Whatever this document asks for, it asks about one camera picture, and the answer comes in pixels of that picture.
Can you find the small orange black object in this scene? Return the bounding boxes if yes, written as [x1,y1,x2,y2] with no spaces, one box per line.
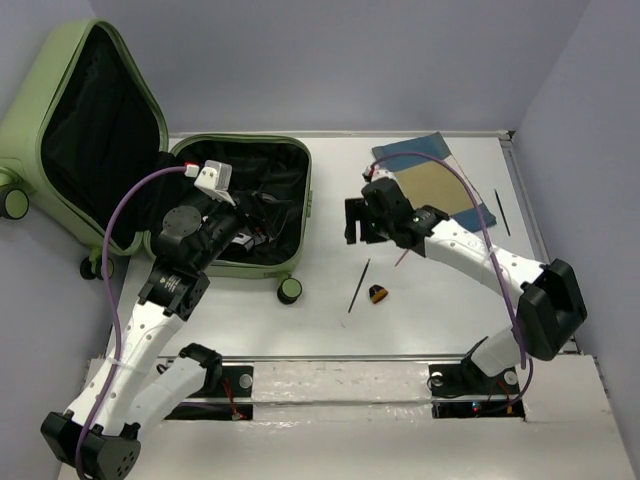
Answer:
[368,284,389,304]

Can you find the red thin stick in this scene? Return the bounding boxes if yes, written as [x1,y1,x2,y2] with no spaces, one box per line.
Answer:
[394,250,410,267]

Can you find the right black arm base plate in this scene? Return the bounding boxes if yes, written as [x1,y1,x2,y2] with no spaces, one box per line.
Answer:
[427,363,525,420]

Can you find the long black stick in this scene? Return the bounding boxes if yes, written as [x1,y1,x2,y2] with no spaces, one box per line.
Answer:
[347,258,371,314]

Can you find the purple cable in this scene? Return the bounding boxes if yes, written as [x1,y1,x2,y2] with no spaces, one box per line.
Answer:
[369,151,533,399]
[74,164,199,469]

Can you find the short black stick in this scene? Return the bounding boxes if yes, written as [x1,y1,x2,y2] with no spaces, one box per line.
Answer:
[494,188,511,237]

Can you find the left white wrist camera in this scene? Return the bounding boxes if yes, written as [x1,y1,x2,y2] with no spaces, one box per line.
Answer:
[194,160,235,205]

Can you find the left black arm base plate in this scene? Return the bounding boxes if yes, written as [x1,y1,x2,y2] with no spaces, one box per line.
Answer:
[166,364,254,422]

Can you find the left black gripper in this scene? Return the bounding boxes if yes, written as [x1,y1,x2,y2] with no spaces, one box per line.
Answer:
[194,189,294,271]

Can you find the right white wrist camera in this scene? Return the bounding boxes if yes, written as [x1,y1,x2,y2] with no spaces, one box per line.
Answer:
[362,163,396,183]

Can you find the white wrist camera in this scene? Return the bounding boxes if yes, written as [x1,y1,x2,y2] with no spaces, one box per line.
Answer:
[194,160,235,205]
[362,163,396,183]

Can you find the metal table edge rail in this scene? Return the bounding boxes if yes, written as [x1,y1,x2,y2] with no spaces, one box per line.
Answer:
[499,130,579,355]

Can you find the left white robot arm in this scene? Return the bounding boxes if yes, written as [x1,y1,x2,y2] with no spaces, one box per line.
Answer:
[41,201,247,479]

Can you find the black and white headphones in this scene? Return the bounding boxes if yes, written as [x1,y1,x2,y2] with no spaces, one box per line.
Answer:
[232,190,293,243]

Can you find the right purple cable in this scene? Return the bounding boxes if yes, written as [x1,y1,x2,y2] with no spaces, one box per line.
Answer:
[369,151,533,399]

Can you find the green hard-shell suitcase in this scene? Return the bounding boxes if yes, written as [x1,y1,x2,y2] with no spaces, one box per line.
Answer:
[1,19,312,304]

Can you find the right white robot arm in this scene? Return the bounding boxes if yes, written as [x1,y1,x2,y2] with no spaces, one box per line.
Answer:
[345,178,587,392]

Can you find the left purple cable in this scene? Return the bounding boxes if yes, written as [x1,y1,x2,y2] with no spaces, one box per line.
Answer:
[74,164,199,469]

